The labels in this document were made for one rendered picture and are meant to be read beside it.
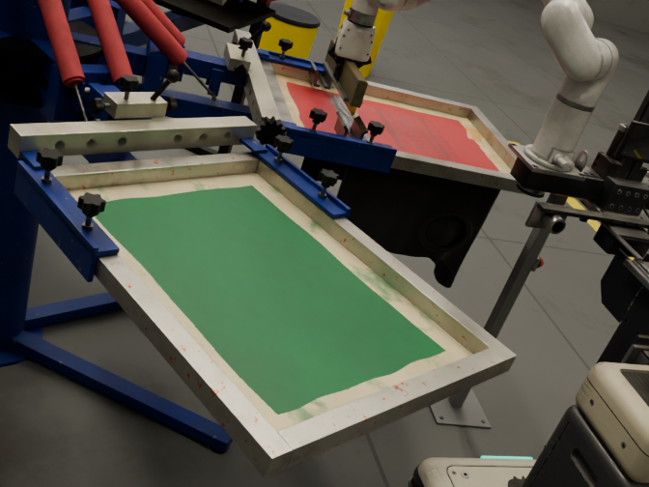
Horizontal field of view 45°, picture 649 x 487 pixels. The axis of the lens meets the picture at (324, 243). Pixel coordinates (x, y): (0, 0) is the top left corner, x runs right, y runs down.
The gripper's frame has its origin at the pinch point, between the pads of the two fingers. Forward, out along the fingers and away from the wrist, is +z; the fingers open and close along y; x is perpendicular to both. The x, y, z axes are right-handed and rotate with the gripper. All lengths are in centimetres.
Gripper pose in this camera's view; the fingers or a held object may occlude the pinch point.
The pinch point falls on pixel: (344, 73)
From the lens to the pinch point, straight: 231.8
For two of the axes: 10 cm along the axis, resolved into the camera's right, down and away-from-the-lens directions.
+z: -2.8, 8.4, 4.7
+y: 9.4, 1.4, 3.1
